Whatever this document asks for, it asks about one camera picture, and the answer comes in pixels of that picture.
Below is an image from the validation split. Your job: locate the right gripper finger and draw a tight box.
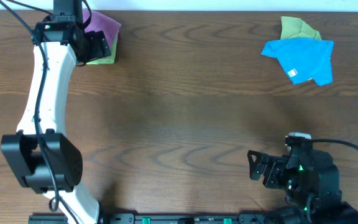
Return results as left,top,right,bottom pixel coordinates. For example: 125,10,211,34
249,161,264,180
247,150,270,164

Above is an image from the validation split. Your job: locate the purple microfibre cloth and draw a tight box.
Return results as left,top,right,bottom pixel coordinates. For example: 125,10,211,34
85,11,121,47

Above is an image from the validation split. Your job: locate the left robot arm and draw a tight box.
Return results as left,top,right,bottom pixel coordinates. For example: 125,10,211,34
1,21,111,223

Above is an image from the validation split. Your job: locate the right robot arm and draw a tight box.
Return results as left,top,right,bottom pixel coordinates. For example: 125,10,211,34
247,145,358,224

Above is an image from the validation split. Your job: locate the folded green cloth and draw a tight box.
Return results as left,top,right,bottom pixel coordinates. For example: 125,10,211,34
88,34,119,65

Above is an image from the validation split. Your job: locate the blue cloth with label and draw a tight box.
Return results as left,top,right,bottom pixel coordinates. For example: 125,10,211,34
261,37,334,86

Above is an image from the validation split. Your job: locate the crumpled olive green cloth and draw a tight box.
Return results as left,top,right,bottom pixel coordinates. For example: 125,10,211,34
280,16,321,40

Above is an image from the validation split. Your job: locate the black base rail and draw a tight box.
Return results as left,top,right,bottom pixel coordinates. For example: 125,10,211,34
27,212,291,224

